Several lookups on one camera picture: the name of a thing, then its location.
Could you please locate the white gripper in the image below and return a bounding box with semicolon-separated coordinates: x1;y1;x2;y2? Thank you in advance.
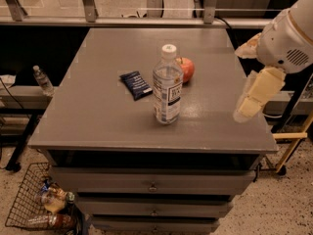
233;8;313;122

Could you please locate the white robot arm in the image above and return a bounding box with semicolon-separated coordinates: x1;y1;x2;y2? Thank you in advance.
233;0;313;122

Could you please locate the clear plastic water bottle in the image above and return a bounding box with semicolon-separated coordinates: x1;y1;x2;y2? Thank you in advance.
153;44;183;124

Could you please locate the small clear bottle on shelf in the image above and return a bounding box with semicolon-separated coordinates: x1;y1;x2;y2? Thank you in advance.
33;66;54;97

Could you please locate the bottle with green cap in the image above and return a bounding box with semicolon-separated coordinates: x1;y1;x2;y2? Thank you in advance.
34;187;75;213

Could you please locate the brown bottle lying in basket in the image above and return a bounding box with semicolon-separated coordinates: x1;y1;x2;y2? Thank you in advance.
26;213;75;229

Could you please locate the red apple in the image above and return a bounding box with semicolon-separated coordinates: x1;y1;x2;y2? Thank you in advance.
176;57;195;83

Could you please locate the dark blue snack packet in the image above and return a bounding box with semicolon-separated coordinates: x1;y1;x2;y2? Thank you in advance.
120;70;153;101

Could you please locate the grey drawer cabinet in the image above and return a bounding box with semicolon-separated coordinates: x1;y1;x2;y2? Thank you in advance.
29;28;277;235

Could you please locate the yellow wooden frame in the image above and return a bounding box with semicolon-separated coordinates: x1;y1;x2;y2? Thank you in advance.
273;111;313;175

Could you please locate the metal railing frame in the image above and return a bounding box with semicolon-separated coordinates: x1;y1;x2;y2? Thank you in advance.
0;0;278;28

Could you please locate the black wire basket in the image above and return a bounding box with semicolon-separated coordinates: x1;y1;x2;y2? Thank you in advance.
6;163;82;235

